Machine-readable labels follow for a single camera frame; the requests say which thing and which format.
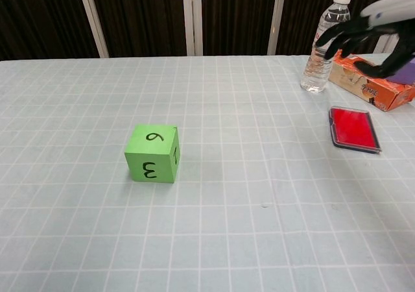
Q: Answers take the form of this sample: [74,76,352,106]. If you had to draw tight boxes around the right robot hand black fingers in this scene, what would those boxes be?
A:
[315,0,415,79]

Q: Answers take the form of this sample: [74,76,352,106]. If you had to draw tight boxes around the green numbered foam cube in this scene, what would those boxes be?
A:
[124,124,180,185]

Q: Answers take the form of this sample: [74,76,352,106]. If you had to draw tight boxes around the purple block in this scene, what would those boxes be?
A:
[387,56,415,86]

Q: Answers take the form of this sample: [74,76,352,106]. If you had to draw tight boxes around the light blue grid tablecloth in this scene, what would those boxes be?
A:
[0,54,415,292]

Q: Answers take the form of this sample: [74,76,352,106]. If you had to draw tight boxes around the orange carton box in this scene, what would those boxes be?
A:
[329,49,415,112]

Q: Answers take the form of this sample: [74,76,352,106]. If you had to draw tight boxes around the clear plastic water bottle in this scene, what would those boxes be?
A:
[300,0,353,94]

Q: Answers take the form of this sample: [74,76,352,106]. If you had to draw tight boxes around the red ink pad case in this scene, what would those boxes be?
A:
[327,106,383,154]

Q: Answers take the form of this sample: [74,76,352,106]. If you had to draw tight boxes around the white partition frame post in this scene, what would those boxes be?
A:
[267,0,289,56]
[181,0,204,57]
[375,32,395,55]
[76,0,110,59]

